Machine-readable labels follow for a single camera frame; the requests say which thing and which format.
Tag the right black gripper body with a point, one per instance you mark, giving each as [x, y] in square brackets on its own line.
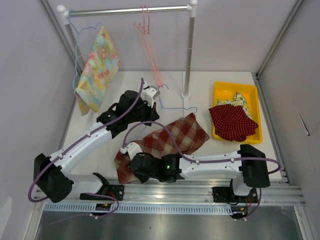
[144, 179]

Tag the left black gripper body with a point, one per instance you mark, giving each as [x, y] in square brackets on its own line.
[144, 112]

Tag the blue wire hanger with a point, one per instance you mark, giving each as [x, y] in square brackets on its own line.
[74, 37]
[162, 107]

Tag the red plaid cloth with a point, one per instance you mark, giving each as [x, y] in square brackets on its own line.
[186, 132]

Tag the floral pastel skirt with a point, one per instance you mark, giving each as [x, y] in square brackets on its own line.
[99, 71]

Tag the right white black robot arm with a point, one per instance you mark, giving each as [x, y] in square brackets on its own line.
[258, 176]

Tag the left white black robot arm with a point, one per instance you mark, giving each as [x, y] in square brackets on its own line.
[53, 173]

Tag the red polka dot cloth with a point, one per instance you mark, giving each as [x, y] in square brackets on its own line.
[231, 123]

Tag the green leaf print cloth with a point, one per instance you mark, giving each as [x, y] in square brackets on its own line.
[238, 100]

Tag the yellow plastic tray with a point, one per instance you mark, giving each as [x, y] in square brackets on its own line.
[226, 91]

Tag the white metal clothes rack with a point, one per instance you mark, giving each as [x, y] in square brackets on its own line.
[145, 38]

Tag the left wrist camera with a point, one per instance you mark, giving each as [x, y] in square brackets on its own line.
[149, 94]

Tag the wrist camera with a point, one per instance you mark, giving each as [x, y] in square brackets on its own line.
[132, 149]
[149, 94]

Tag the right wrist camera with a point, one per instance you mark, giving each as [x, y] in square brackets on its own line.
[132, 149]

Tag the white slotted cable duct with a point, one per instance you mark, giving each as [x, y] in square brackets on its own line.
[141, 208]

